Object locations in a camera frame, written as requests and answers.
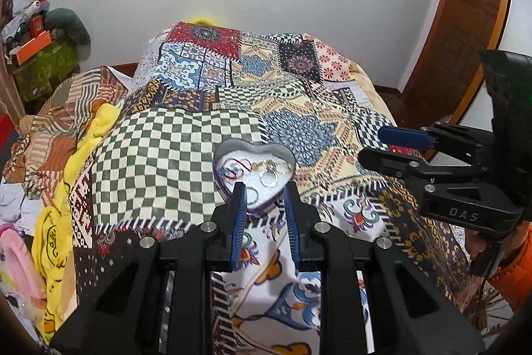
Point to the patchwork printed blanket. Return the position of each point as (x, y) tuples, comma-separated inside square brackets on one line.
[(257, 109)]

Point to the grey-green pillow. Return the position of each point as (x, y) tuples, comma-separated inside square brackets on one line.
[(68, 24)]

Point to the yellow plastic stool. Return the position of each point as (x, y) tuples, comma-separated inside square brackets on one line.
[(203, 20)]

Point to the striped geometric printed sheet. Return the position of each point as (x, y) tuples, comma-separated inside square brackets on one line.
[(58, 130)]

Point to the person's right hand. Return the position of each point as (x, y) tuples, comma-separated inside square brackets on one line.
[(474, 243)]

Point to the yellow cloth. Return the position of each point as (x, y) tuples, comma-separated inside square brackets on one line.
[(62, 222)]

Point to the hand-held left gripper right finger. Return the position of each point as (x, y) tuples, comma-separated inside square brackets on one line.
[(291, 222)]

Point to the pink cloth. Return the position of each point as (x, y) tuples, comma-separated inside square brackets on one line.
[(18, 259)]

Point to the green box with orange items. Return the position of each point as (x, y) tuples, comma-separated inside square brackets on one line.
[(43, 70)]

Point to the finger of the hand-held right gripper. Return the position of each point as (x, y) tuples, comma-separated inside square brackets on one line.
[(390, 163), (401, 135)]

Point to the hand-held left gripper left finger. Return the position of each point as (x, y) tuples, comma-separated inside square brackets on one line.
[(239, 222)]

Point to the clear hoop earring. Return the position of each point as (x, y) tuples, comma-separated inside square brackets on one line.
[(268, 178)]

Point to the purple heart-shaped tin box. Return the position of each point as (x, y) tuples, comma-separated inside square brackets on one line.
[(254, 176)]

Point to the pile of clutter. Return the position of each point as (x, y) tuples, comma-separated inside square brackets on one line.
[(25, 22)]

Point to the person's right forearm orange sleeve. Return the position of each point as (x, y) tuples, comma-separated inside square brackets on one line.
[(513, 267)]

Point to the wooden door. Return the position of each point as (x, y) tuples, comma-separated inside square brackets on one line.
[(461, 26)]

